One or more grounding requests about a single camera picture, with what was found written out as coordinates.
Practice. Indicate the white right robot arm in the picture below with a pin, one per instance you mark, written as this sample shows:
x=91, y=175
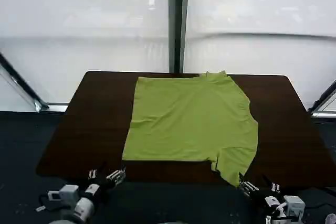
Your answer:
x=294, y=204

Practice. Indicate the slanted metal window frame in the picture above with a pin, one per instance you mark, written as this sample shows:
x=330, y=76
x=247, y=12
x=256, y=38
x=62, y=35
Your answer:
x=324, y=98
x=21, y=82

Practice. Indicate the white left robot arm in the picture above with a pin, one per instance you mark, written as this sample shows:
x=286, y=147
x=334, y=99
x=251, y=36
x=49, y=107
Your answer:
x=84, y=207

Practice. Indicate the pale round object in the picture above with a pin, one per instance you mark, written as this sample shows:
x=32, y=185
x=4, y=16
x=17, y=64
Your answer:
x=331, y=219

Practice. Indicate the dark vertical window post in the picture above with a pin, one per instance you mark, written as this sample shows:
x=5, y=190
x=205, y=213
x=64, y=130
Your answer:
x=178, y=22

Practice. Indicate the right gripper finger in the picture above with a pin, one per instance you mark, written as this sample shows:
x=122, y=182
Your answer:
x=274, y=186
x=246, y=184

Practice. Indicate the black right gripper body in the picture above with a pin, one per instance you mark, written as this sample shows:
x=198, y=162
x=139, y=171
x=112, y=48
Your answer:
x=260, y=195

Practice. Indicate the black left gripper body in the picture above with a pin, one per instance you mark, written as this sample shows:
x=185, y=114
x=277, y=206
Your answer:
x=101, y=180

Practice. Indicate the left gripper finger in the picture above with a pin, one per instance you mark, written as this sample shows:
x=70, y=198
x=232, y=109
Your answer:
x=116, y=175
x=92, y=173

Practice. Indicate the green t-shirt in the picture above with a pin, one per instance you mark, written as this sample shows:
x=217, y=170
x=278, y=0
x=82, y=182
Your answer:
x=191, y=124

